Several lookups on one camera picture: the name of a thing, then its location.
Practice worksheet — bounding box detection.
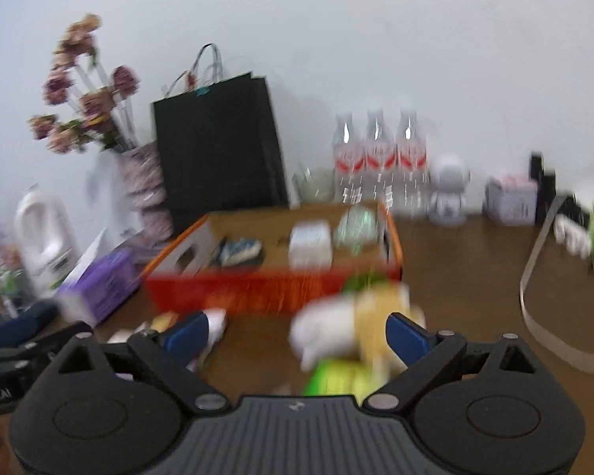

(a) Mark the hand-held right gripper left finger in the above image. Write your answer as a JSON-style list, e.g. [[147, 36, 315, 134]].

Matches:
[[49, 311, 232, 417]]

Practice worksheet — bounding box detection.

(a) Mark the red cardboard box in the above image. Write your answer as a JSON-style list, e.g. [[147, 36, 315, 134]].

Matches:
[[143, 202, 406, 315]]

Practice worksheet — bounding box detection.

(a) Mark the clear water bottle red label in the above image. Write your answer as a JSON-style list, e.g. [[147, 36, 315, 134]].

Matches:
[[364, 109, 397, 209], [333, 113, 366, 206], [395, 109, 429, 219]]

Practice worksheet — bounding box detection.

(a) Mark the green translucent bag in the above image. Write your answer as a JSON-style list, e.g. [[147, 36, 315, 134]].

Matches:
[[337, 205, 379, 253]]

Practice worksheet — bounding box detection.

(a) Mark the beige flat strap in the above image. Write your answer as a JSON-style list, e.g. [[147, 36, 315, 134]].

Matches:
[[519, 195, 594, 376]]

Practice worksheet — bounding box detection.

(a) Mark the small pale tin box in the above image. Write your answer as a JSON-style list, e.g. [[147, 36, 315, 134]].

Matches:
[[484, 174, 539, 224]]

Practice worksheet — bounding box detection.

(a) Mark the white plastic case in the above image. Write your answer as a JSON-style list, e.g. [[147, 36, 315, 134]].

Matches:
[[288, 222, 333, 268]]

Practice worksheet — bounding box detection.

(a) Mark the white robot-shaped speaker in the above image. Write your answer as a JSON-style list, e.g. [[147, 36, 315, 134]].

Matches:
[[428, 153, 471, 226]]

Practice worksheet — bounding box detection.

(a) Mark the white power strip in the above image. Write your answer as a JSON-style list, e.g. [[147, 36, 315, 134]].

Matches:
[[554, 198, 594, 264]]

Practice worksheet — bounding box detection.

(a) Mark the purple tissue pack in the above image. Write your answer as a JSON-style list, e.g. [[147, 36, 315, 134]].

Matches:
[[54, 228, 144, 325]]

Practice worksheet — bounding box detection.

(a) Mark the white plastic jug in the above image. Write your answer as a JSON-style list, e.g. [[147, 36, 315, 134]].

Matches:
[[14, 185, 77, 298]]

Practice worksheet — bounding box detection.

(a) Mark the black paper bag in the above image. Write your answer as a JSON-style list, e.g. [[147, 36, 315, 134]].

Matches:
[[151, 44, 290, 236]]

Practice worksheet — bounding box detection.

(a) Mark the tall black charger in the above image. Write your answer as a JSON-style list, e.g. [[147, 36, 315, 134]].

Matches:
[[537, 171, 558, 223]]

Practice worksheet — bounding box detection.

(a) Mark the green packet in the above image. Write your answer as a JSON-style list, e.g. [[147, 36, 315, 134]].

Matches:
[[304, 359, 402, 399]]

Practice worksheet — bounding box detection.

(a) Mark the white and yellow plush hamster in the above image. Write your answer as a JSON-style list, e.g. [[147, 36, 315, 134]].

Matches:
[[289, 284, 426, 372]]

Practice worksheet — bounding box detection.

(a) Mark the pink mottled vase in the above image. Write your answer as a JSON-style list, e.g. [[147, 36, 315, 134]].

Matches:
[[121, 141, 176, 243]]

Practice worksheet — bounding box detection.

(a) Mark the clear glass cup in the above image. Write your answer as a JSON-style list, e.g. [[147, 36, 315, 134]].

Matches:
[[293, 163, 336, 203]]

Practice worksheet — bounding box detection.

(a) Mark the dried pink flower bouquet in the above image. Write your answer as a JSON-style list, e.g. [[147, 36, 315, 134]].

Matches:
[[27, 12, 142, 155]]

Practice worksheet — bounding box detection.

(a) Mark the small yellow item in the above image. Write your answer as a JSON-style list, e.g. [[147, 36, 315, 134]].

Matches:
[[148, 312, 180, 336]]

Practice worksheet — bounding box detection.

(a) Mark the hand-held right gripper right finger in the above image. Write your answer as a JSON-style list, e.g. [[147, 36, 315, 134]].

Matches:
[[366, 312, 543, 414]]

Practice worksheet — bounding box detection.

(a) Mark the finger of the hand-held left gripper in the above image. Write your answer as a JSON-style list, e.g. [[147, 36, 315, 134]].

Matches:
[[0, 301, 94, 376]]

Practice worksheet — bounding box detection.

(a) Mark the dark blue patterned item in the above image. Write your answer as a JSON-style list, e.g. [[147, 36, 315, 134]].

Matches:
[[213, 238, 265, 267]]

